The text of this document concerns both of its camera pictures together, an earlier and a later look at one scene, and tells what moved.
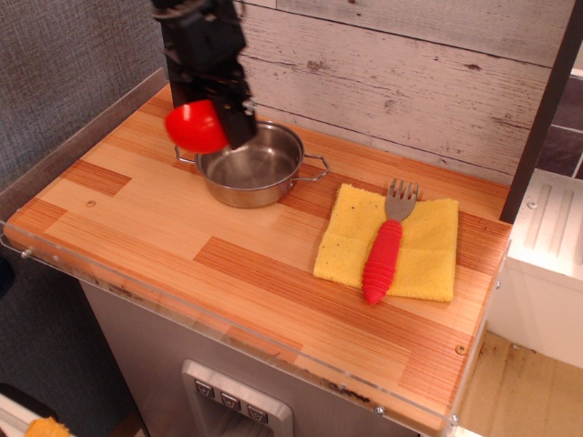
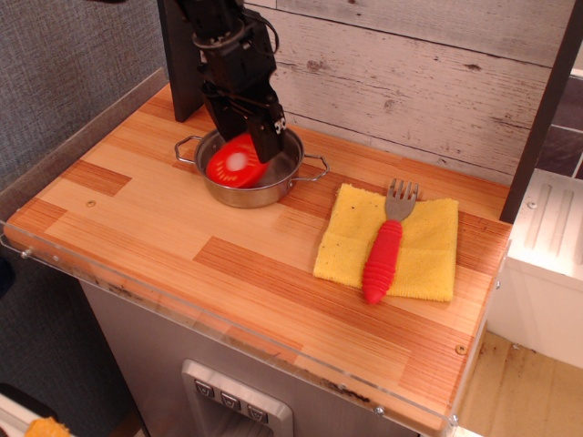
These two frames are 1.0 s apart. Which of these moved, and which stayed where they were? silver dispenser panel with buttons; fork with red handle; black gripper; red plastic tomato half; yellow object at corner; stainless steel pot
Moved: red plastic tomato half; black gripper
Stayed: stainless steel pot; silver dispenser panel with buttons; yellow object at corner; fork with red handle
